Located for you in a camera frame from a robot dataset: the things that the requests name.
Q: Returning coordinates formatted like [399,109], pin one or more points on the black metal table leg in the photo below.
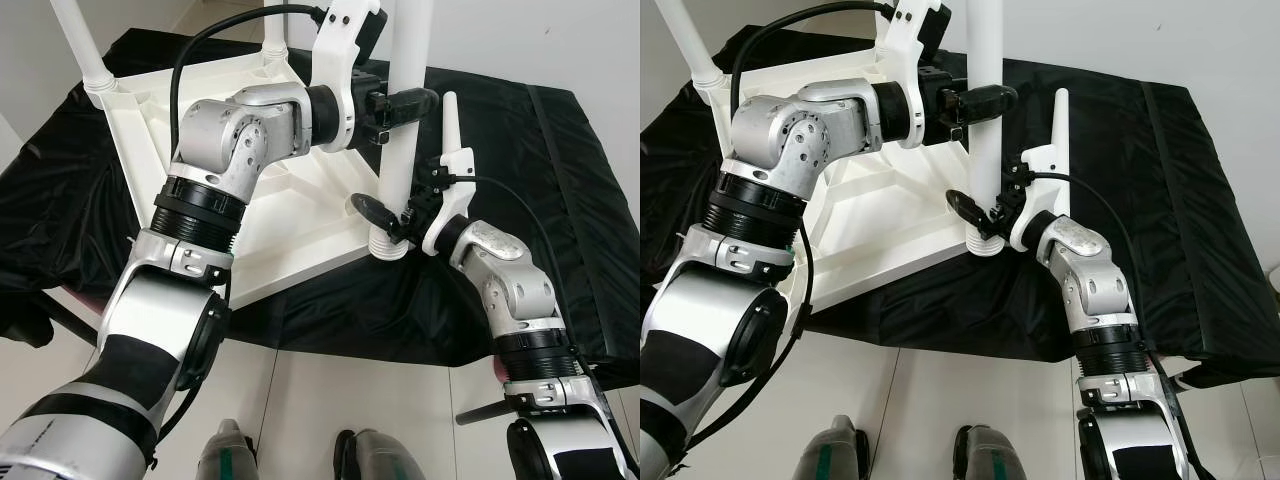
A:
[75,325]

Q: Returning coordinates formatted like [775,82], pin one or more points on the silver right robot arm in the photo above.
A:
[510,280]
[1095,270]

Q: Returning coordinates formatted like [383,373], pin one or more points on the white plastic table leg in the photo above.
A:
[80,40]
[450,120]
[275,25]
[884,35]
[1060,115]
[690,40]
[985,100]
[405,100]

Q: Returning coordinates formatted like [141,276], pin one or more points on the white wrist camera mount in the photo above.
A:
[450,195]
[915,50]
[345,60]
[1040,190]

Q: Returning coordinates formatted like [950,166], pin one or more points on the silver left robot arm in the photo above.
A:
[800,130]
[230,140]

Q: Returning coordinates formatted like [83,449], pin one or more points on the black table cloth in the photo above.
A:
[1200,200]
[580,200]

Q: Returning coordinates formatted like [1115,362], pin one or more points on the grey metal table leg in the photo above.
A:
[480,412]
[1185,375]

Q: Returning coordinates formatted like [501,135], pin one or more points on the grey left robot foot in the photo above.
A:
[830,455]
[225,455]

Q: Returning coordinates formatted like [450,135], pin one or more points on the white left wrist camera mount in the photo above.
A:
[915,50]
[345,60]

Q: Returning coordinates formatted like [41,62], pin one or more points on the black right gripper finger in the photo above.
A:
[370,210]
[968,205]

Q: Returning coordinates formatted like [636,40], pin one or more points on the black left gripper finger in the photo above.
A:
[415,103]
[990,100]

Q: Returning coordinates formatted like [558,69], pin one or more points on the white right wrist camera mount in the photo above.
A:
[1040,190]
[450,195]

